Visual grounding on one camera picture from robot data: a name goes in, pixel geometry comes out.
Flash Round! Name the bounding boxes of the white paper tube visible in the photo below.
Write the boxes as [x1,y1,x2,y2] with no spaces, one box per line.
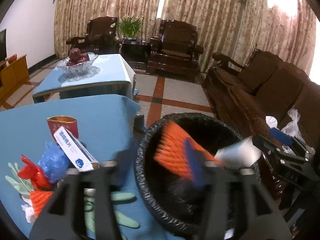
[215,136,261,170]

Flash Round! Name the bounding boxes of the green rubber glove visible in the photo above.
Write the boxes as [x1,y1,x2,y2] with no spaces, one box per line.
[5,163,34,196]

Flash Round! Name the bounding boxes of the blue plastic bag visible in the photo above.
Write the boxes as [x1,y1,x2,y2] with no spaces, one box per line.
[37,142,71,184]

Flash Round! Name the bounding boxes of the red plastic bag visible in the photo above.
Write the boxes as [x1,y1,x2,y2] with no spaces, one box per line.
[17,155,53,191]

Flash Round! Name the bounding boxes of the orange foam fruit net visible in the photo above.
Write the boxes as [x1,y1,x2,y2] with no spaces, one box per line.
[154,120,222,180]

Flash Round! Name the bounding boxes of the red paper cup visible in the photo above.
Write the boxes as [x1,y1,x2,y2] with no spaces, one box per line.
[46,115,79,138]

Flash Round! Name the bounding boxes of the black lined trash bin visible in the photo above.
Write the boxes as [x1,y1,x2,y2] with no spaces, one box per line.
[134,113,242,239]

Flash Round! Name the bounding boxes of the white plastic bag on sofa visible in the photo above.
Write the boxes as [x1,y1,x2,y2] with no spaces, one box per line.
[281,108,315,158]

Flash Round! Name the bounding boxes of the white crumpled tissue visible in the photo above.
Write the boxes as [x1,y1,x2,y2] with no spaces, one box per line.
[21,195,36,224]

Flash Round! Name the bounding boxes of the orange foam net on table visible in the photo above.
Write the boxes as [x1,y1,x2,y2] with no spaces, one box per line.
[29,190,54,218]

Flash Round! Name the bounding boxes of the long wooden sofa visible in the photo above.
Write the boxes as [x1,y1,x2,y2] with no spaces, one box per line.
[202,48,320,221]

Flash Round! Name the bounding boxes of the blue tablecloth near table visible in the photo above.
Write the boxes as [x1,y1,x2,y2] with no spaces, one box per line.
[1,94,140,239]

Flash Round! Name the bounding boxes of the right wooden armchair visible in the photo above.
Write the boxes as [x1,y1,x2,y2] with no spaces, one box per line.
[146,20,204,82]

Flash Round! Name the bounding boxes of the wooden armchair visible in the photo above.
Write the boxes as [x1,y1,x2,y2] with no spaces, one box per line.
[66,16,118,55]
[146,20,204,82]

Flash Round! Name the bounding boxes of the floral beige curtains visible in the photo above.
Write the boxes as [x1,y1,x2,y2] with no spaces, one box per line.
[54,0,317,73]

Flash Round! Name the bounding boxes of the glass fruit bowl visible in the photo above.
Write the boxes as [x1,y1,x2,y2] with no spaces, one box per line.
[56,53,100,78]

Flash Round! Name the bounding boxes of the wooden tv cabinet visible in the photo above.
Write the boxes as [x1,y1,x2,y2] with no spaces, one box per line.
[1,54,29,109]

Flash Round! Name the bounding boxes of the coffee table blue cloth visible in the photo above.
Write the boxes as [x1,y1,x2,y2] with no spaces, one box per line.
[33,54,136,103]

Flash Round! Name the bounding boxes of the dark wooden side table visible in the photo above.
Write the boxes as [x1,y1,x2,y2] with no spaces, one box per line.
[116,40,151,70]

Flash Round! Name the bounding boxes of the red apples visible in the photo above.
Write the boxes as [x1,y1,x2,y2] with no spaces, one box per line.
[67,48,89,67]

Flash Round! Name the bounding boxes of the red ornament on cabinet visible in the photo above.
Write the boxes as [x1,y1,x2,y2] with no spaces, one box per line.
[7,54,17,64]

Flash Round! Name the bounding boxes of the potted green plant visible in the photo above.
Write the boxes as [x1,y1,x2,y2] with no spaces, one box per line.
[117,15,143,41]

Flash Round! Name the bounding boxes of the left wooden armchair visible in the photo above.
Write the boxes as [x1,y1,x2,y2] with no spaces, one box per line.
[66,16,118,55]

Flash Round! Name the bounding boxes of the black flat television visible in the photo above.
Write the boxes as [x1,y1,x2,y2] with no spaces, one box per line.
[0,29,7,61]

